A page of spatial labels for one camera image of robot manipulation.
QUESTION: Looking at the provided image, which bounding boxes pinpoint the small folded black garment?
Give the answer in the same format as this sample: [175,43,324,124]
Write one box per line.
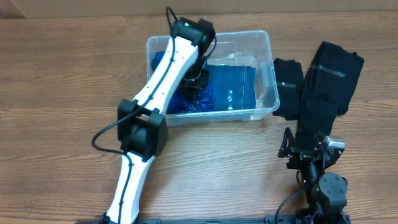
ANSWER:
[273,58,304,120]

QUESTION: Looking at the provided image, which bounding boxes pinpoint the large folded black garment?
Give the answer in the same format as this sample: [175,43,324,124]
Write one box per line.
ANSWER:
[295,42,364,150]

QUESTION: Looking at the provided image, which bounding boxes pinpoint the blue denim jeans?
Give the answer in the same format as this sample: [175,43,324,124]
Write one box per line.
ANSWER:
[207,65,256,111]

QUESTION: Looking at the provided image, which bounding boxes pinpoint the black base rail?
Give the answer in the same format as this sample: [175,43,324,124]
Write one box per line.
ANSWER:
[78,215,296,224]

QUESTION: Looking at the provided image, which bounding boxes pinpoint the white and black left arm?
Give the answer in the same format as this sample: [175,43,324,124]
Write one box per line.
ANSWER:
[91,17,216,223]

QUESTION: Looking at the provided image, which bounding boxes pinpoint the clear plastic storage bin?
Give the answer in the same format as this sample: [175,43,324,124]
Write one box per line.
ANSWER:
[165,30,280,126]

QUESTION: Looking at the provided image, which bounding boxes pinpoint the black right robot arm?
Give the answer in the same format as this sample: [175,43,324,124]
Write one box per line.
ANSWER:
[272,128,351,223]

